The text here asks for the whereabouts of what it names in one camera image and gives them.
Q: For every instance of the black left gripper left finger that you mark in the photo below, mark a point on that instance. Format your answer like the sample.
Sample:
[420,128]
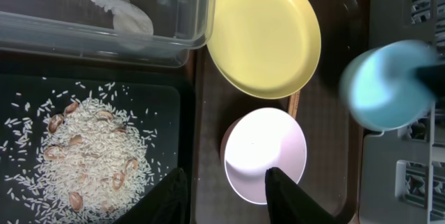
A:
[166,203]

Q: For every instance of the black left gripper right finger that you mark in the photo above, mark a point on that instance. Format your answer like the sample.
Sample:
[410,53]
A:
[288,204]

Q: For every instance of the white bowl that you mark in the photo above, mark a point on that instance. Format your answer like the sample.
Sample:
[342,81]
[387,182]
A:
[262,139]

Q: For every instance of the rice and nuts leftovers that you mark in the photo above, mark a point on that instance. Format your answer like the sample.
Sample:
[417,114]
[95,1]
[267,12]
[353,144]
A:
[75,151]

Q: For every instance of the wooden chopstick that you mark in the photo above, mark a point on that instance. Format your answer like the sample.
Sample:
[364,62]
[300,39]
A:
[293,104]

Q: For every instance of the light blue bowl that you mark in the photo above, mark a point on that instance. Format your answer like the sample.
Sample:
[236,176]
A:
[380,87]

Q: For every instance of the grey dishwasher rack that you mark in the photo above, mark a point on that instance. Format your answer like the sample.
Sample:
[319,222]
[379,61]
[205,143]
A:
[386,155]

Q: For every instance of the brown serving tray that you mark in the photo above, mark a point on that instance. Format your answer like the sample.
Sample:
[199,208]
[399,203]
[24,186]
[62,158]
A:
[334,140]

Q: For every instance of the yellow plate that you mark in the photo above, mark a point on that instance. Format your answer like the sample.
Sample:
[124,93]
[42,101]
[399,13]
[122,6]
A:
[266,48]

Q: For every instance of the black rectangular tray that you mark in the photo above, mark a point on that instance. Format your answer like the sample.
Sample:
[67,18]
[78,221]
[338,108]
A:
[162,108]

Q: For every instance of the crumpled white tissue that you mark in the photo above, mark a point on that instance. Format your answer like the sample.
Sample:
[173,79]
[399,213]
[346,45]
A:
[127,17]

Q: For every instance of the clear plastic bin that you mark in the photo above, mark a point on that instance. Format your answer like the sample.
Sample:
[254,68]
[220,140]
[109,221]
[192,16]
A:
[80,29]

